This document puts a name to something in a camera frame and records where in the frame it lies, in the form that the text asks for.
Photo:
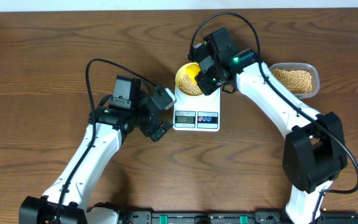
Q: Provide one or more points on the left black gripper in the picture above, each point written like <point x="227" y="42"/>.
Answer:
<point x="150" y="117"/>

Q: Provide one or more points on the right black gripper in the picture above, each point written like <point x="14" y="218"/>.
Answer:
<point x="207" y="88"/>

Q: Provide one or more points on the yellow measuring scoop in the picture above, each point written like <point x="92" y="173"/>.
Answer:
<point x="192" y="70"/>

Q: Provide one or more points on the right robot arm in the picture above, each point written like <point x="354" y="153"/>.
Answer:
<point x="312" y="156"/>

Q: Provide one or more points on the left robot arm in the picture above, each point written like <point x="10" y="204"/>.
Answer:
<point x="67" y="199"/>

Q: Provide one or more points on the pale yellow bowl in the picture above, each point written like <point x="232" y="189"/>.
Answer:
<point x="179" y="75"/>

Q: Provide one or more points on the soybeans in bowl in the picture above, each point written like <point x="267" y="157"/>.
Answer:
<point x="188" y="87"/>

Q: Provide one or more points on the white digital kitchen scale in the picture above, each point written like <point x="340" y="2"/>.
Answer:
<point x="197" y="113"/>

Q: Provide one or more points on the soybeans in container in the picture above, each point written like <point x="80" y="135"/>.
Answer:
<point x="297" y="81"/>

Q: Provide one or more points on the clear plastic container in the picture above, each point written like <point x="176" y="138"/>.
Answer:
<point x="301" y="66"/>

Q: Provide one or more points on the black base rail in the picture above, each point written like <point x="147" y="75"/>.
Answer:
<point x="204" y="217"/>

